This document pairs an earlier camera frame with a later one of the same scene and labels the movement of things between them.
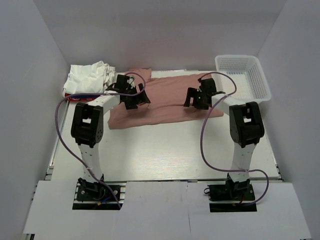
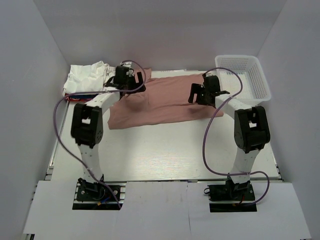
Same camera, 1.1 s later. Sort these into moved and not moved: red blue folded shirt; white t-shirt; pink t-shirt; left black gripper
Moved: left black gripper
Not moved: pink t-shirt; red blue folded shirt; white t-shirt
